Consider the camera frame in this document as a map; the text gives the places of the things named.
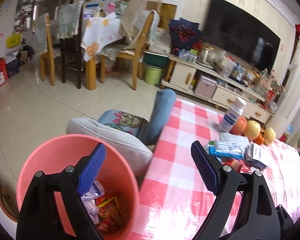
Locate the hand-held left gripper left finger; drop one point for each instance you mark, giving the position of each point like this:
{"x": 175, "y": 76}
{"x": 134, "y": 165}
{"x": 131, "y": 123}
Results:
{"x": 92, "y": 170}

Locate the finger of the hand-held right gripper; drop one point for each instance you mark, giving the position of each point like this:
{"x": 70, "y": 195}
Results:
{"x": 285, "y": 220}

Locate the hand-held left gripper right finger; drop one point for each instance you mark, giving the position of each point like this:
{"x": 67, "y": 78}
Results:
{"x": 205, "y": 165}

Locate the white wrapper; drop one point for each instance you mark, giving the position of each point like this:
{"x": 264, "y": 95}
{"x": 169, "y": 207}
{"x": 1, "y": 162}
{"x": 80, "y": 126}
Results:
{"x": 92, "y": 205}

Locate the pink plastic bucket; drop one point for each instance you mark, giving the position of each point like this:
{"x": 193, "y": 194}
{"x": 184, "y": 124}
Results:
{"x": 52, "y": 155}

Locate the white blue crumpled pouch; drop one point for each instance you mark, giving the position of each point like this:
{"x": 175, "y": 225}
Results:
{"x": 226, "y": 150}

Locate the grey cushion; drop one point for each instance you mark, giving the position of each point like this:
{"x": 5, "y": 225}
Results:
{"x": 110, "y": 140}

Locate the pink checked tablecloth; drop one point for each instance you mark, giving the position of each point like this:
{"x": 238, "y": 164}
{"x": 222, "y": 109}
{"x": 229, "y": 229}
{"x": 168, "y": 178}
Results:
{"x": 180, "y": 140}

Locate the red crumpled wrapper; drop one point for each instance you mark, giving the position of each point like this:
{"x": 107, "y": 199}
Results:
{"x": 242, "y": 167}

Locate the red apple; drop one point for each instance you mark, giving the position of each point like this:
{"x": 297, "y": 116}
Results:
{"x": 238, "y": 127}

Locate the white plastic bottle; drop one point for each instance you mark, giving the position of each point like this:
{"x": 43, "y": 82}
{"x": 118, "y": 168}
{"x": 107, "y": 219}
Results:
{"x": 230, "y": 120}

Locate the white milk carton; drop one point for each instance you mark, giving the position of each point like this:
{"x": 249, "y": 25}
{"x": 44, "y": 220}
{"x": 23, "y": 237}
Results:
{"x": 257, "y": 155}

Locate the owl print cushion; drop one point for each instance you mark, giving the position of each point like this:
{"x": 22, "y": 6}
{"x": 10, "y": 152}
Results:
{"x": 125, "y": 122}

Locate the large yellow pear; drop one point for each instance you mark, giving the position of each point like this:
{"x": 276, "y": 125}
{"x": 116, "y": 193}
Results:
{"x": 252, "y": 130}

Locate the orange tangerine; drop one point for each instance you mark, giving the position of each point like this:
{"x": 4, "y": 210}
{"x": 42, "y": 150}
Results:
{"x": 259, "y": 138}

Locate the small yellow pear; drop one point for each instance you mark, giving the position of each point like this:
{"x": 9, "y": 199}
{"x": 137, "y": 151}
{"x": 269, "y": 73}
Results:
{"x": 269, "y": 136}

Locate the pink storage box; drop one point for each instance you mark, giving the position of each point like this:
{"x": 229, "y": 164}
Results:
{"x": 205, "y": 87}

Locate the cream television stand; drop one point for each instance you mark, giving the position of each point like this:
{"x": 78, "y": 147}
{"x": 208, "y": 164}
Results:
{"x": 180, "y": 76}

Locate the printed paper bag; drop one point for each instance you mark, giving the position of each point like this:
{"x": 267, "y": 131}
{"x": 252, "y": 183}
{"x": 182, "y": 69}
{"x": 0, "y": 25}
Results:
{"x": 263, "y": 82}

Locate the green plastic bin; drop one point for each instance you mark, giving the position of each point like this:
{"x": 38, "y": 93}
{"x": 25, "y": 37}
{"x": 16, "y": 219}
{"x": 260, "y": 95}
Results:
{"x": 152, "y": 76}

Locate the glass kettle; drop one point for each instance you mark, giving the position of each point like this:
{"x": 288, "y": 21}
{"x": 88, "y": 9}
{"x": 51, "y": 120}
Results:
{"x": 205, "y": 55}

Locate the dark green basin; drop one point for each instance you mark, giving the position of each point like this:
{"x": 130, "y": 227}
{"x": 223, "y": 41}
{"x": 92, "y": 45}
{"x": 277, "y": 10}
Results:
{"x": 155, "y": 58}

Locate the wooden chair with canvas bag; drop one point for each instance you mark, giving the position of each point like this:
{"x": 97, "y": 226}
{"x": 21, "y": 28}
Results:
{"x": 137, "y": 55}

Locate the dark blue box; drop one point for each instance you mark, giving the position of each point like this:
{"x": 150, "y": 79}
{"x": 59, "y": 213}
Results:
{"x": 13, "y": 68}

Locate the dark blue flower bouquet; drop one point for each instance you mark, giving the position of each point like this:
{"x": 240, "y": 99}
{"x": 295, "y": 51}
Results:
{"x": 185, "y": 33}

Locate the black television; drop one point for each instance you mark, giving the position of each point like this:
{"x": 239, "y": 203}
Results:
{"x": 240, "y": 35}

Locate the white orange-print tablecloth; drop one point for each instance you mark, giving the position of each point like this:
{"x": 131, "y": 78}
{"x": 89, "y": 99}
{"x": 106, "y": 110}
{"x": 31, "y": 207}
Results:
{"x": 100, "y": 32}

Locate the wooden chair with green cover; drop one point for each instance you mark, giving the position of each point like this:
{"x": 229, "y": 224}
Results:
{"x": 43, "y": 35}

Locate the yellow bag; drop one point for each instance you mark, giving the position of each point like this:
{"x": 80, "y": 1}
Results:
{"x": 13, "y": 40}

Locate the beige canvas bag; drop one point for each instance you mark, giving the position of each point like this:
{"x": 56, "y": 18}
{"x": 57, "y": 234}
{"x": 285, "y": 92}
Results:
{"x": 140, "y": 15}

